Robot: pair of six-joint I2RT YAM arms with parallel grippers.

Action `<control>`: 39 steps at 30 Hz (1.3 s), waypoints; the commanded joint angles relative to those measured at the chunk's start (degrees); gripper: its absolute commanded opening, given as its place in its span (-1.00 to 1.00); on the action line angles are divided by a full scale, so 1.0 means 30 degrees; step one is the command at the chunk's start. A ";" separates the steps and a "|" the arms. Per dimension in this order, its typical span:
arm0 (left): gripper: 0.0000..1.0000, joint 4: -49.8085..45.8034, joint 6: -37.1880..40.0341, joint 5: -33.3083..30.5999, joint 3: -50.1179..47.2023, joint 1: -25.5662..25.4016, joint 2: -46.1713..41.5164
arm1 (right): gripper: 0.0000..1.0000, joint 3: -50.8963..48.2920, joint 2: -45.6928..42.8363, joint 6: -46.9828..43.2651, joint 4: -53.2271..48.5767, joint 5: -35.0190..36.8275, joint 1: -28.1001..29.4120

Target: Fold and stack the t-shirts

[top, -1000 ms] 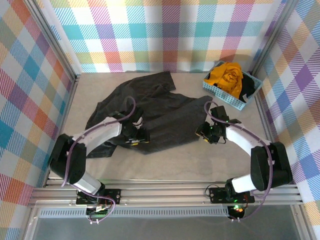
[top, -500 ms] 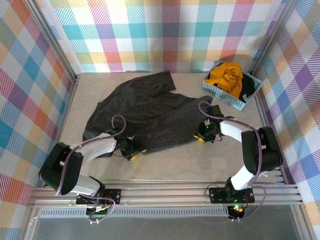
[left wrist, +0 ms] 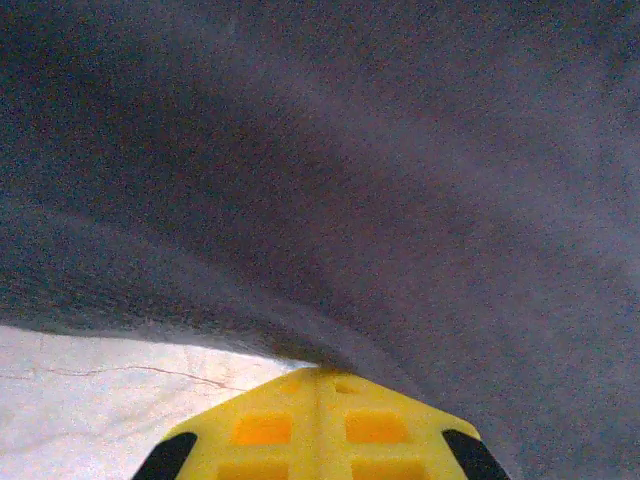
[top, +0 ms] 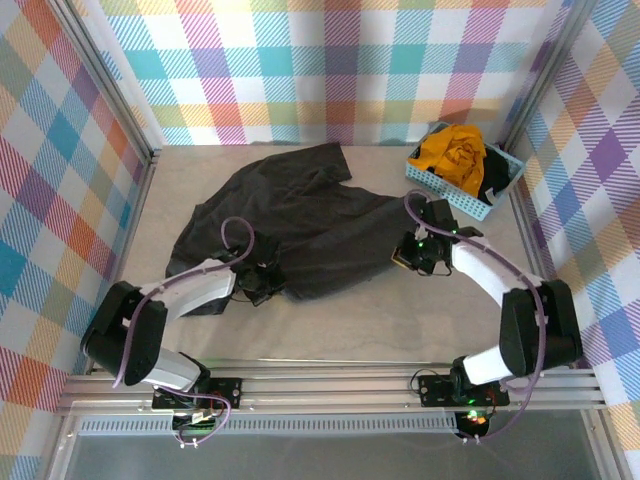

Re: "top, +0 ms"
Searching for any dark grey t-shirt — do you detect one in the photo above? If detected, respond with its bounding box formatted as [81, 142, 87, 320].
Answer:
[167, 142, 426, 317]

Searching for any light blue plastic basket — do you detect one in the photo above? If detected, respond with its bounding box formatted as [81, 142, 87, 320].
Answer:
[403, 121, 525, 222]

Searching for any black t-shirt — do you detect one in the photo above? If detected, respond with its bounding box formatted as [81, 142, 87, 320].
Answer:
[477, 147, 519, 209]

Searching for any yellow t-shirt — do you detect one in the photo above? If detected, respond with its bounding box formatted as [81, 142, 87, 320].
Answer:
[417, 123, 489, 194]

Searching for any small circuit board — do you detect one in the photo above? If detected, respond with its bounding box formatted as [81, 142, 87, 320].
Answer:
[172, 409, 221, 435]
[457, 407, 494, 437]

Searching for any grey metal panel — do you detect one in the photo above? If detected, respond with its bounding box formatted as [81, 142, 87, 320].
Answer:
[47, 429, 624, 480]

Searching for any aluminium side rail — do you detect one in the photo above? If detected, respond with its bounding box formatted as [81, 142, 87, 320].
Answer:
[507, 177, 601, 374]
[85, 147, 164, 376]

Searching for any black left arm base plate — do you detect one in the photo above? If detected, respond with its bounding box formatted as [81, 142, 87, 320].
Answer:
[151, 377, 244, 412]

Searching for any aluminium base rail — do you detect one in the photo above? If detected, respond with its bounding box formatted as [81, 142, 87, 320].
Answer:
[54, 359, 609, 416]

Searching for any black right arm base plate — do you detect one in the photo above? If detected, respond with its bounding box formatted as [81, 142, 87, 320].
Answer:
[417, 372, 510, 409]

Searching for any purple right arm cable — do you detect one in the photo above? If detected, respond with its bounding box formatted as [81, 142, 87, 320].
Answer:
[403, 188, 547, 444]

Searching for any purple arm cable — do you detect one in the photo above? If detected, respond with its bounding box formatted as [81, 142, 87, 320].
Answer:
[403, 188, 547, 444]
[110, 216, 257, 449]

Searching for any grey slotted cable duct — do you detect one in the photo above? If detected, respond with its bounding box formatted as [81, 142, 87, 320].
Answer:
[79, 412, 459, 436]

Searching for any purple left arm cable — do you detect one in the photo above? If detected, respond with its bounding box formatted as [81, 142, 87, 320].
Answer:
[110, 216, 257, 449]

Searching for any aluminium frame post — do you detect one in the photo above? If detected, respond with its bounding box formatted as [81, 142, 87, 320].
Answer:
[47, 0, 165, 166]
[502, 0, 601, 154]

